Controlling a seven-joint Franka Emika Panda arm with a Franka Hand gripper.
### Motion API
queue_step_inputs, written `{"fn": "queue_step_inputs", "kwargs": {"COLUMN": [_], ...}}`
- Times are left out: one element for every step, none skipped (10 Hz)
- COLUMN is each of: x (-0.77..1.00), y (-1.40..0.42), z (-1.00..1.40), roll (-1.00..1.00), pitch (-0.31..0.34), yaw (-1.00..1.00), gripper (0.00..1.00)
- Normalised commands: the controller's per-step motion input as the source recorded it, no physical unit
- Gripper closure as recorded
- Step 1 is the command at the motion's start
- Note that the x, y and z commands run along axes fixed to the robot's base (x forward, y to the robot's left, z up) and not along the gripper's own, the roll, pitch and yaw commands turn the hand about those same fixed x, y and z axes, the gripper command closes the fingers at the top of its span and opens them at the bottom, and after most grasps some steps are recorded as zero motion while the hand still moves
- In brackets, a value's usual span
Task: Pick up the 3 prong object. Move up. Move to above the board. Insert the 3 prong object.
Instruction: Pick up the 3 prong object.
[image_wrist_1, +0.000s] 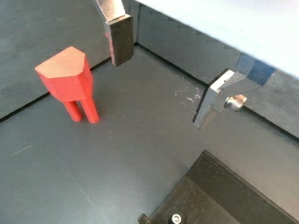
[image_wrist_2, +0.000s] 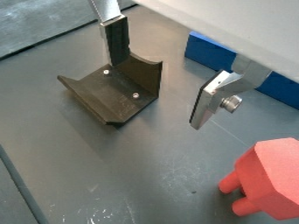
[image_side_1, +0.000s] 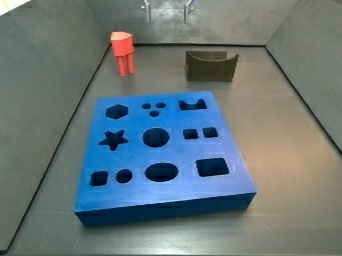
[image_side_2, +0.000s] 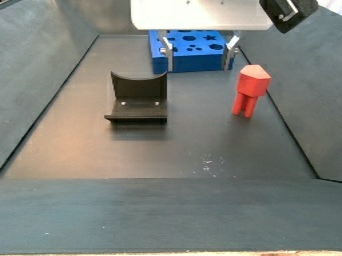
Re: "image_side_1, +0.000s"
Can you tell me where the red three prong block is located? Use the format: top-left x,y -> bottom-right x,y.
111,31 -> 135,76

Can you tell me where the blue foam shape board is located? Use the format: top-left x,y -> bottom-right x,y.
75,91 -> 257,227

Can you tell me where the dark curved notch block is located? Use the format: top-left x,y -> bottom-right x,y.
186,51 -> 240,82

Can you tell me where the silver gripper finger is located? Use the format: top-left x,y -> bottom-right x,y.
183,0 -> 195,24
141,0 -> 151,23

